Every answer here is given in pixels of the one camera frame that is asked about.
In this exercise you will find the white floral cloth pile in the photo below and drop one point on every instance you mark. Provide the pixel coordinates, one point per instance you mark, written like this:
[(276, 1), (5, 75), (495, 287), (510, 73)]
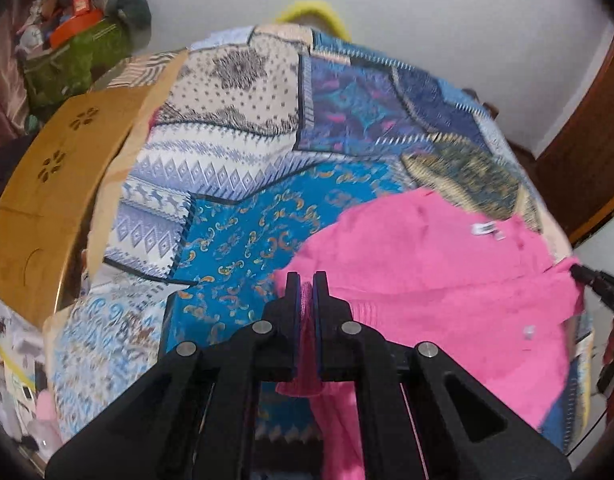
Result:
[(27, 411)]

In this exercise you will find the wooden carved headboard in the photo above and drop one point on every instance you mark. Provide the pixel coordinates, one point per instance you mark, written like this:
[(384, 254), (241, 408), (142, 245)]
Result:
[(64, 193)]

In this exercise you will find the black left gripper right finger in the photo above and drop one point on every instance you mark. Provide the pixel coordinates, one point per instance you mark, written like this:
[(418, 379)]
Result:
[(421, 415)]

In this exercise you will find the striped pink curtain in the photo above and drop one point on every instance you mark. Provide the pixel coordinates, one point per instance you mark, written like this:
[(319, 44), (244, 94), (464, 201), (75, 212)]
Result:
[(13, 94)]

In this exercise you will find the blue patchwork bedspread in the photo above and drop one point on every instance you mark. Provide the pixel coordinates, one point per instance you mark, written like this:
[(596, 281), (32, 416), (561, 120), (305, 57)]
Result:
[(267, 135)]

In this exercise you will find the orange box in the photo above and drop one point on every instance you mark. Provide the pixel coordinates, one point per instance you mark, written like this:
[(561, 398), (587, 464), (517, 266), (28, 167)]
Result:
[(73, 27)]

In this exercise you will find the pink knit shirt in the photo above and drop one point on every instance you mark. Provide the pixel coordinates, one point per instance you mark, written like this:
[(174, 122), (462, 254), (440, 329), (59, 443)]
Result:
[(489, 293)]

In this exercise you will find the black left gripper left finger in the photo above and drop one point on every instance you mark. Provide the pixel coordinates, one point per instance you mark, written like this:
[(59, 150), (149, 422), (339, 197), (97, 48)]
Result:
[(192, 415)]

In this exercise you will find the yellow hoop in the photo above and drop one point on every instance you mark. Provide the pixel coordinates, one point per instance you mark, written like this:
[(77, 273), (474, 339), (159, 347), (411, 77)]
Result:
[(318, 11)]

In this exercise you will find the brown wooden door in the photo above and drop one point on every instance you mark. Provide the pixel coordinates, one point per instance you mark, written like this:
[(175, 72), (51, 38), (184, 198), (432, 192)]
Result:
[(576, 172)]

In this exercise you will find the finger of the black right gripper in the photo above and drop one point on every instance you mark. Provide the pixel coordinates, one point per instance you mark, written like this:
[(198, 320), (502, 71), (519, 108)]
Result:
[(600, 282)]

